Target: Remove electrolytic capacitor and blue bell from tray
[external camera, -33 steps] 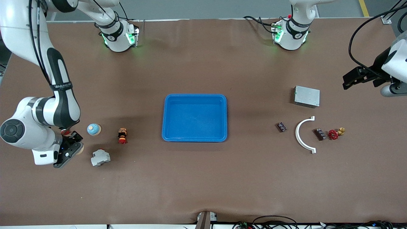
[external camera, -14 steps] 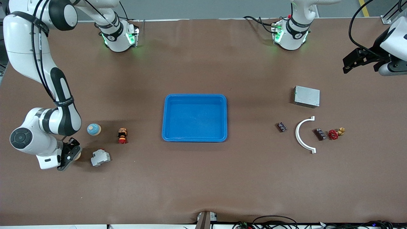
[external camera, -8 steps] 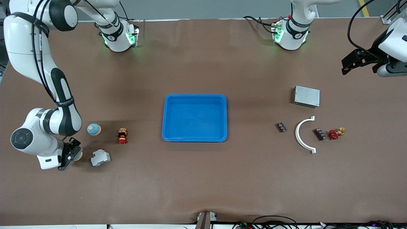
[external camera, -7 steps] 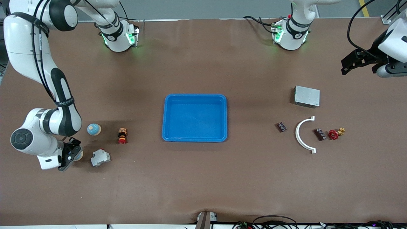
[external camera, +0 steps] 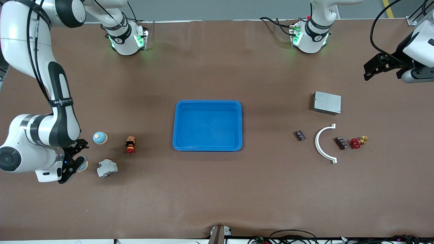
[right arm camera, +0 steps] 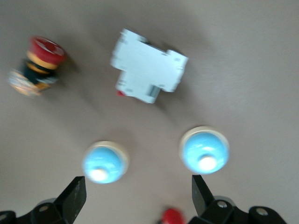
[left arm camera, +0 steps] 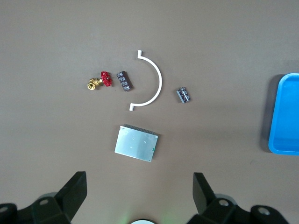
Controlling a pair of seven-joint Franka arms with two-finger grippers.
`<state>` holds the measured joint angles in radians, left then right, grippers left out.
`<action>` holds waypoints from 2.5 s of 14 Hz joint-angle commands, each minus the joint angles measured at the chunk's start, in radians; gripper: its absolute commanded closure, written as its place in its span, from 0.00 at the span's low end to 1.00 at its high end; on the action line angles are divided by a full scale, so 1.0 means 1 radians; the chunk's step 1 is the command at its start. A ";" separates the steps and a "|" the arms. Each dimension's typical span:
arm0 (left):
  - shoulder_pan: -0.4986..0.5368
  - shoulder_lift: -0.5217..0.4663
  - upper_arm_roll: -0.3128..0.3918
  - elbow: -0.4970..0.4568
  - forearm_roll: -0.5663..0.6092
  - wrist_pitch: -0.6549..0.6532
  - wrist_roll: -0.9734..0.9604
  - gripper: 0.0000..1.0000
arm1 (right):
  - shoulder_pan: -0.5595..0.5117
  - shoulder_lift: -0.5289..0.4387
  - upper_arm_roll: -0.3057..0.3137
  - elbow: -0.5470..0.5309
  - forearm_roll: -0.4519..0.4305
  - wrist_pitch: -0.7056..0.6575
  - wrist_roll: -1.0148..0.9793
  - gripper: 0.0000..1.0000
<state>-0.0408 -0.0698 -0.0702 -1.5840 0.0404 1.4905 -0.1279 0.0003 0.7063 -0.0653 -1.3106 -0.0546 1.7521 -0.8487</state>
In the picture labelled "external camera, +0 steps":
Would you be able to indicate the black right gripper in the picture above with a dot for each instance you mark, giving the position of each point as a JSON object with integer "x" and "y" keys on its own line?
{"x": 70, "y": 151}

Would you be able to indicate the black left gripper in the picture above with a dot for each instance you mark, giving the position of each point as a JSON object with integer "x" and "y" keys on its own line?
{"x": 398, "y": 61}

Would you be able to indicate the blue dome bell tan base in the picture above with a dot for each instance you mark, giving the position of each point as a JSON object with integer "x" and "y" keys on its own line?
{"x": 84, "y": 166}
{"x": 99, "y": 137}

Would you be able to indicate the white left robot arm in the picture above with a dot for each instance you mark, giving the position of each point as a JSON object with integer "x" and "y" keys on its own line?
{"x": 312, "y": 40}

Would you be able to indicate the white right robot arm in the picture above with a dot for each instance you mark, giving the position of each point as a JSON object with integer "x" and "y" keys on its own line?
{"x": 61, "y": 118}

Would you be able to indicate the white circuit breaker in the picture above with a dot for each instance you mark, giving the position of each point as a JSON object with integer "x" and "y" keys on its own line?
{"x": 106, "y": 168}

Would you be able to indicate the orange red push button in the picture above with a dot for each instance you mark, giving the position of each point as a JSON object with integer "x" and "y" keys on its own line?
{"x": 130, "y": 144}

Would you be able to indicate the grey perforated metal box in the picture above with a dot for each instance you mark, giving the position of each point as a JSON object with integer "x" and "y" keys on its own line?
{"x": 327, "y": 102}

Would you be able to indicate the red handwheel brass valve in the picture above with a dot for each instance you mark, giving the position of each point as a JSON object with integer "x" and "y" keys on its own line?
{"x": 355, "y": 143}

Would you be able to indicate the blue plastic tray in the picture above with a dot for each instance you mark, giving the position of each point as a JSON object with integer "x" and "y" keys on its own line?
{"x": 210, "y": 128}

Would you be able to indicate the aluminium frame corner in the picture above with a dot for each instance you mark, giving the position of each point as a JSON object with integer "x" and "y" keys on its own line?
{"x": 411, "y": 21}

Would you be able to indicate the white curved plastic bracket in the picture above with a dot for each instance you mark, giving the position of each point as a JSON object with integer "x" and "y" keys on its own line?
{"x": 317, "y": 142}

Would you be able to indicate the metal table edge bracket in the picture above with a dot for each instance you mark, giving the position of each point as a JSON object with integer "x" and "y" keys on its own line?
{"x": 218, "y": 235}

